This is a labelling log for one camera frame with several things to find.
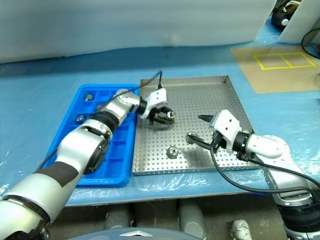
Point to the black device with white knob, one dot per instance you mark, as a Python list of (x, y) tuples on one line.
[(280, 17)]

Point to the grey rounded shape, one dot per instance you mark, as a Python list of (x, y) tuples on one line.
[(193, 220), (117, 218)]

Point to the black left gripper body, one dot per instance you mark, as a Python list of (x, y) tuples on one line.
[(161, 110)]

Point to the brown mat with yellow tape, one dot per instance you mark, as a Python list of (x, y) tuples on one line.
[(275, 75)]

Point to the perforated steel tray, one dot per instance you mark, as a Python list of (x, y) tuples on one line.
[(200, 100)]

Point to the large white foam board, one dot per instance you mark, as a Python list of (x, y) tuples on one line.
[(125, 25)]

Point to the metal nut on tray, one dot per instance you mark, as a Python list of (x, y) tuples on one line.
[(172, 151)]

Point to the small white board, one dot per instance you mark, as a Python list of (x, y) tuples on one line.
[(300, 20)]

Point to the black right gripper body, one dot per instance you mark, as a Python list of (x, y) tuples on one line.
[(219, 141)]

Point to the dark rounded torso cover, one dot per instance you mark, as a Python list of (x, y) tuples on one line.
[(130, 235)]

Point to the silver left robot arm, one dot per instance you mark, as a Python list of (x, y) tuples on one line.
[(75, 145)]

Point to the blue compartment tray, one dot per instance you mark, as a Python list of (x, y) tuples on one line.
[(72, 117)]

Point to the white shoe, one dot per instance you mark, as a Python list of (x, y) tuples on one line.
[(240, 230)]

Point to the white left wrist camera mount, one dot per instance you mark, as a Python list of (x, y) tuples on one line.
[(156, 98)]

